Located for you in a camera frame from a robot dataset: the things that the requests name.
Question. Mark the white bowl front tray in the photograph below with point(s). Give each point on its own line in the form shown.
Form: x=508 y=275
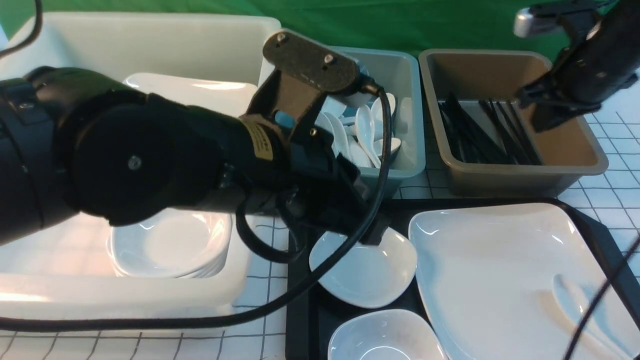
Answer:
x=391 y=334

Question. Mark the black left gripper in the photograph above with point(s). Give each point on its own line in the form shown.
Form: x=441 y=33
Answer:
x=299 y=178

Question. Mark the brown plastic chopstick bin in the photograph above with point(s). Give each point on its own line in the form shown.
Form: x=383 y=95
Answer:
x=568 y=152

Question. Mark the white spoon in bin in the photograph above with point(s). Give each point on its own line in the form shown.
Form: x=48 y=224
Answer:
x=333 y=125

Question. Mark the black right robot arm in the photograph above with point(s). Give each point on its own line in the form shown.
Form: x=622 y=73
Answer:
x=583 y=23

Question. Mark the white bowl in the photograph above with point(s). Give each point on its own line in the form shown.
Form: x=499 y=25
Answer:
x=371 y=277

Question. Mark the checkered white tablecloth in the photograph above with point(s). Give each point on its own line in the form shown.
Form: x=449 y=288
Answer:
x=265 y=300

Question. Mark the stack of white bowls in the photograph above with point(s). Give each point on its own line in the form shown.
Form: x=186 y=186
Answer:
x=172 y=244

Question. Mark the black serving tray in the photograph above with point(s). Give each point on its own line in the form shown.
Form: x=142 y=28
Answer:
x=312 y=318

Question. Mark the green backdrop cloth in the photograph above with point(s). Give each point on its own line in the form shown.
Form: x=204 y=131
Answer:
x=410 y=26

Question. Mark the large white plastic bin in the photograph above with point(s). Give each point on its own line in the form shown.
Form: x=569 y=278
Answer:
x=196 y=46

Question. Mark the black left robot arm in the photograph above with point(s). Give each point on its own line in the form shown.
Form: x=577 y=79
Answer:
x=76 y=141

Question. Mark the black chopsticks in bin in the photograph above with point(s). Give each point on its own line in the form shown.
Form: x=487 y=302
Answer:
x=487 y=131

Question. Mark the blue plastic spoon bin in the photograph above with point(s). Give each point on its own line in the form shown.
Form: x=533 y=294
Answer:
x=398 y=72

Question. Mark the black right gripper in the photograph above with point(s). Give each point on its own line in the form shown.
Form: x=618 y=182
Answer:
x=587 y=77

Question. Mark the white spoon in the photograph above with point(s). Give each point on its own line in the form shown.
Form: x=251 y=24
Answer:
x=369 y=130
x=333 y=125
x=392 y=105
x=575 y=305

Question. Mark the large white square plate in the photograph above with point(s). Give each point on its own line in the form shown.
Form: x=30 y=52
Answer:
x=486 y=276

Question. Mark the stack of white plates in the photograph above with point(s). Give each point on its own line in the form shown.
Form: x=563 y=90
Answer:
x=229 y=98

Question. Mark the wrist camera mount plate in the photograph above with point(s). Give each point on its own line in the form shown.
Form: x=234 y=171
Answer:
x=305 y=74

